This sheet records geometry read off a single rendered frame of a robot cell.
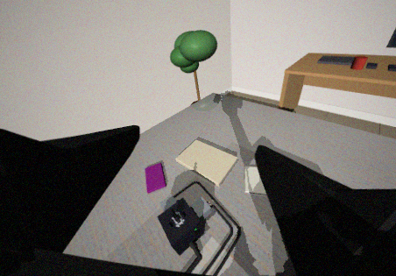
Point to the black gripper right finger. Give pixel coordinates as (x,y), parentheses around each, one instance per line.
(326,226)

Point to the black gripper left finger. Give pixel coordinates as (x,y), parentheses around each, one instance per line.
(52,185)

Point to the purple flat box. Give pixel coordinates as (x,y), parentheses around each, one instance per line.
(154,178)

